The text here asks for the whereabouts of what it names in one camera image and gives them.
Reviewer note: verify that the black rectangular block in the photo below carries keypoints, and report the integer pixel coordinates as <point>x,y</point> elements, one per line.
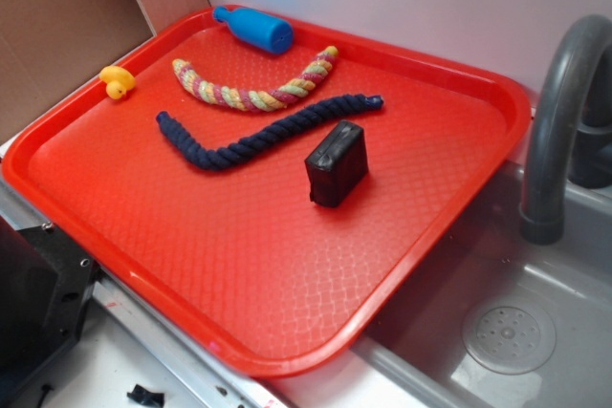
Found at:
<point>337,164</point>

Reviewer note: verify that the red plastic tray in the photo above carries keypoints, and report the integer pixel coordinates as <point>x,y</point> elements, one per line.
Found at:
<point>242,260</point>

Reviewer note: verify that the blue plastic bottle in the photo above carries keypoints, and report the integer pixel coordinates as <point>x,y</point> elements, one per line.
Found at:
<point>257,28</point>

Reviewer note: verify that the yellow rubber duck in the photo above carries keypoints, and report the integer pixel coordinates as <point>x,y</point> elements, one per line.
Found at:
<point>118,81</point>

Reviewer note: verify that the grey plastic sink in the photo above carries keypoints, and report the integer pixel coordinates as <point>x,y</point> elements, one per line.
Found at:
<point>490,320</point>

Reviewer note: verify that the grey plastic faucet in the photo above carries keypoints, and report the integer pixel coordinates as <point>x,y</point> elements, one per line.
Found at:
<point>571,134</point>

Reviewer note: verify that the small black clip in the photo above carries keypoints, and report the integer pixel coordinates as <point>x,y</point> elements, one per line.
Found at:
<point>145,397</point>

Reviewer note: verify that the brown cardboard panel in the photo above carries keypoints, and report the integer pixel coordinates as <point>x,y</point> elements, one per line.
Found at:
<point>49,48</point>

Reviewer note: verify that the black metal bracket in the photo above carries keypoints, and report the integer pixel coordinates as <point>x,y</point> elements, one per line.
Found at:
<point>47,281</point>

